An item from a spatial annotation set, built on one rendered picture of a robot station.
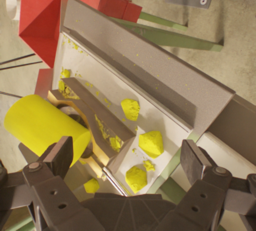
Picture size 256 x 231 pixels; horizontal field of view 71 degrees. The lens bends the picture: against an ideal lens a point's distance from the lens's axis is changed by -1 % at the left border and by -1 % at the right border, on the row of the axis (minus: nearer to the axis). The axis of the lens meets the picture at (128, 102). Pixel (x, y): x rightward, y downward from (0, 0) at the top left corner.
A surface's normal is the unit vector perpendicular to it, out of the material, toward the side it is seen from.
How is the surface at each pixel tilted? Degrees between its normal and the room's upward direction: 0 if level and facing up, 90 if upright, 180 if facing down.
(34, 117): 56
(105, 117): 90
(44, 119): 67
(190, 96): 0
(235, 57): 0
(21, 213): 90
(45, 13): 90
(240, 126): 0
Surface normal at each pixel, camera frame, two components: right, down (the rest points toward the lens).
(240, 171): -0.64, 0.18
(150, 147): -0.47, 0.53
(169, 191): 0.36, -0.79
